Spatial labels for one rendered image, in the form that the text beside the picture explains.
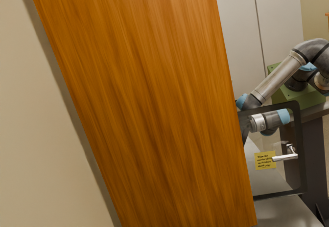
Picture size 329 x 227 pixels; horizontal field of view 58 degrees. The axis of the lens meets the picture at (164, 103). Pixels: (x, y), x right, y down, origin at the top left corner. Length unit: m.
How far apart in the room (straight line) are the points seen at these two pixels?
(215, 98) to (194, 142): 0.17
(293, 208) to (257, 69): 3.38
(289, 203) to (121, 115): 0.78
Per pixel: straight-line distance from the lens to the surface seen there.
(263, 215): 1.32
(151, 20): 0.88
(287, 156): 1.15
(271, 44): 4.55
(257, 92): 1.44
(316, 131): 2.17
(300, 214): 1.32
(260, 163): 1.20
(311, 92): 2.07
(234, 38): 4.34
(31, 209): 0.64
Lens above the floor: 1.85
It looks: 20 degrees down
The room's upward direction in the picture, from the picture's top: 15 degrees counter-clockwise
